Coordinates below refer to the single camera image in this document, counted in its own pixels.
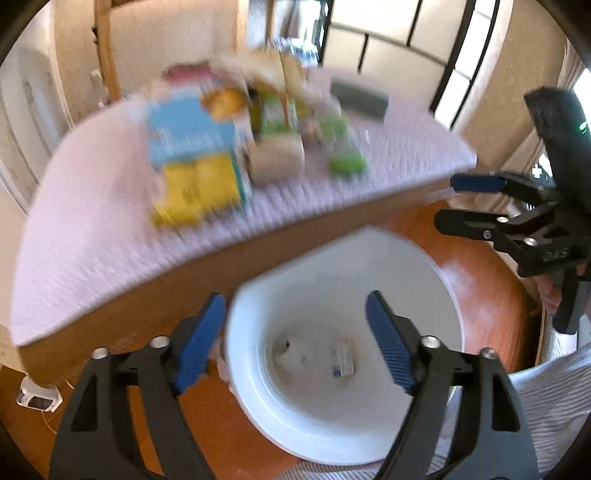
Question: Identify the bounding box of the grey bedding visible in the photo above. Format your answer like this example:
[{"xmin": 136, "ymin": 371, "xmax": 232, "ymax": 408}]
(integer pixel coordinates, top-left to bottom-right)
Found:
[{"xmin": 272, "ymin": 39, "xmax": 319, "ymax": 68}]

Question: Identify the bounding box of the wooden bed frame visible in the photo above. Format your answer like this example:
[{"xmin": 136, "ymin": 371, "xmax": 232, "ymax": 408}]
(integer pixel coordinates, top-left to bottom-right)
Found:
[{"xmin": 95, "ymin": 0, "xmax": 125, "ymax": 104}]

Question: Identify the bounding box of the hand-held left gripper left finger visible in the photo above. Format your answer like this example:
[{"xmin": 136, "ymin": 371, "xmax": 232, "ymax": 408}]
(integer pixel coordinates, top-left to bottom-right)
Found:
[{"xmin": 48, "ymin": 292, "xmax": 228, "ymax": 480}]

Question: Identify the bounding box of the person's right hand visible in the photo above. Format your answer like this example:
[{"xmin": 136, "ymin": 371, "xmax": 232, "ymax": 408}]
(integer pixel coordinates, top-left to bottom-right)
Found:
[{"xmin": 538, "ymin": 274, "xmax": 563, "ymax": 315}]

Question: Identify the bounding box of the blue and yellow box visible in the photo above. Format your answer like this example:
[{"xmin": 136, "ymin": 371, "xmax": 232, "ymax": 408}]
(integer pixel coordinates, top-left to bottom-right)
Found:
[{"xmin": 145, "ymin": 90, "xmax": 252, "ymax": 227}]

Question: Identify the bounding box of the green snack packet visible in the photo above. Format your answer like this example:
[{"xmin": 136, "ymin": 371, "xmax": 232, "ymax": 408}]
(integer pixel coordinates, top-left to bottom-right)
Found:
[{"xmin": 314, "ymin": 108, "xmax": 370, "ymax": 176}]

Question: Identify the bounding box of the brown paper wad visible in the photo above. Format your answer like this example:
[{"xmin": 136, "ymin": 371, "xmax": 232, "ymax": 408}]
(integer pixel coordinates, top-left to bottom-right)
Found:
[{"xmin": 247, "ymin": 138, "xmax": 305, "ymax": 185}]

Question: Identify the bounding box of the black-framed sliding door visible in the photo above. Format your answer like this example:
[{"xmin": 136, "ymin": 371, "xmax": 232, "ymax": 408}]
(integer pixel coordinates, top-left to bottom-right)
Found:
[{"xmin": 318, "ymin": 0, "xmax": 502, "ymax": 125}]

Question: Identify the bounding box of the orange snack packet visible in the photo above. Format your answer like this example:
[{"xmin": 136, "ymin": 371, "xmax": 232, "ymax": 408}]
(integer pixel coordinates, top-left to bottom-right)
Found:
[{"xmin": 203, "ymin": 88, "xmax": 250, "ymax": 121}]

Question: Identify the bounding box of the white cabinet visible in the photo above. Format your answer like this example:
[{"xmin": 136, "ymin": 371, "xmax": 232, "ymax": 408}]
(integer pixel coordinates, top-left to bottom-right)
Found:
[{"xmin": 0, "ymin": 46, "xmax": 75, "ymax": 213}]

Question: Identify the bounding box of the white floor device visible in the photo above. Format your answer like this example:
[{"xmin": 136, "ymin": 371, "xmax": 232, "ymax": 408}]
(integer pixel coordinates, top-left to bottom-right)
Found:
[{"xmin": 16, "ymin": 376, "xmax": 63, "ymax": 413}]

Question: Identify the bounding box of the lavender quilted blanket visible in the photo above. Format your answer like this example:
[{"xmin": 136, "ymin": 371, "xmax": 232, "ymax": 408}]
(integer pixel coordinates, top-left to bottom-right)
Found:
[{"xmin": 9, "ymin": 65, "xmax": 478, "ymax": 347}]

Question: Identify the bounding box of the dark grey case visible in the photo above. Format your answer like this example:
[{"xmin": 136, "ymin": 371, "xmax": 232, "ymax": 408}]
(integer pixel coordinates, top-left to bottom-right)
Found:
[{"xmin": 330, "ymin": 78, "xmax": 391, "ymax": 121}]

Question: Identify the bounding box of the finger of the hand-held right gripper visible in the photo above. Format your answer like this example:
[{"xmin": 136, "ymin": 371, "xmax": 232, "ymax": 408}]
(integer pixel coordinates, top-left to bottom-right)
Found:
[
  {"xmin": 450, "ymin": 172, "xmax": 561, "ymax": 204},
  {"xmin": 434, "ymin": 203, "xmax": 561, "ymax": 264}
]

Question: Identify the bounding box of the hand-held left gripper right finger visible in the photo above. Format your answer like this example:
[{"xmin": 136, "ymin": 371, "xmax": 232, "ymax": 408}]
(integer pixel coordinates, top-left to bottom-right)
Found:
[{"xmin": 365, "ymin": 290, "xmax": 541, "ymax": 480}]

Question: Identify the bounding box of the white plastic bin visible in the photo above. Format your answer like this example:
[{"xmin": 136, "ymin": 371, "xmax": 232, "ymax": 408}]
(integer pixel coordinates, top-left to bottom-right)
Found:
[{"xmin": 224, "ymin": 226, "xmax": 465, "ymax": 464}]

